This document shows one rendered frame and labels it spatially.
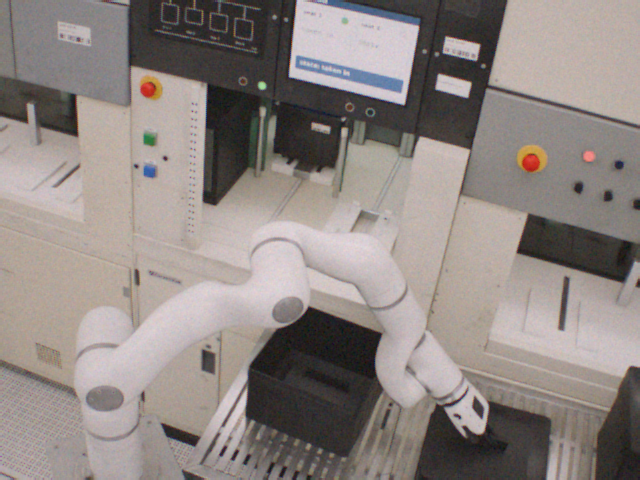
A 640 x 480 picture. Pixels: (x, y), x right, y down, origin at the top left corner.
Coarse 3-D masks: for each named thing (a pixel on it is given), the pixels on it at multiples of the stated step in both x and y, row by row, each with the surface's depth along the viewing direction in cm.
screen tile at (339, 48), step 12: (312, 12) 173; (324, 12) 172; (300, 24) 175; (312, 24) 174; (324, 24) 173; (336, 24) 172; (300, 36) 177; (312, 36) 176; (336, 36) 174; (348, 36) 173; (300, 48) 178; (312, 48) 177; (324, 48) 177; (336, 48) 176; (348, 48) 175
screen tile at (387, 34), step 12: (360, 24) 171; (372, 24) 170; (384, 24) 169; (360, 36) 172; (372, 36) 171; (384, 36) 171; (396, 36) 170; (408, 36) 169; (360, 48) 174; (396, 48) 171; (408, 48) 170; (360, 60) 175; (372, 60) 175; (384, 60) 174; (396, 60) 173; (396, 72) 174
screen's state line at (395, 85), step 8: (296, 56) 180; (296, 64) 181; (304, 64) 180; (312, 64) 180; (320, 64) 179; (328, 64) 178; (320, 72) 180; (328, 72) 180; (336, 72) 179; (344, 72) 178; (352, 72) 178; (360, 72) 177; (368, 72) 176; (352, 80) 179; (360, 80) 178; (368, 80) 178; (376, 80) 177; (384, 80) 176; (392, 80) 176; (400, 80) 175; (384, 88) 177; (392, 88) 177; (400, 88) 176
